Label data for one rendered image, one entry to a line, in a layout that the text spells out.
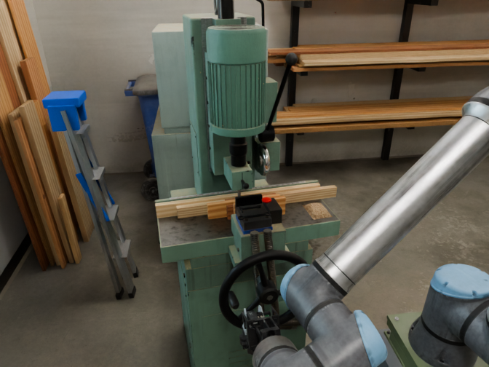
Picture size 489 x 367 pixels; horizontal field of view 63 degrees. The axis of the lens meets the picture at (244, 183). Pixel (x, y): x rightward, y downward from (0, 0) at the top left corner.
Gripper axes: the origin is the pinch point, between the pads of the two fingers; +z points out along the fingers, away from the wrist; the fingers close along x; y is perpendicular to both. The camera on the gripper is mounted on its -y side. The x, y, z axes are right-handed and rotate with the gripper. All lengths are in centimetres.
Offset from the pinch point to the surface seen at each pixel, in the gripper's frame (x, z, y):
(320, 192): -39, 44, 22
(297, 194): -30, 44, 23
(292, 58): -23, 17, 66
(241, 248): -3.1, 20.8, 12.9
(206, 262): 6.5, 32.9, 6.7
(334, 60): -123, 200, 96
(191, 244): 10.8, 30.0, 14.1
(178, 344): 19, 102, -54
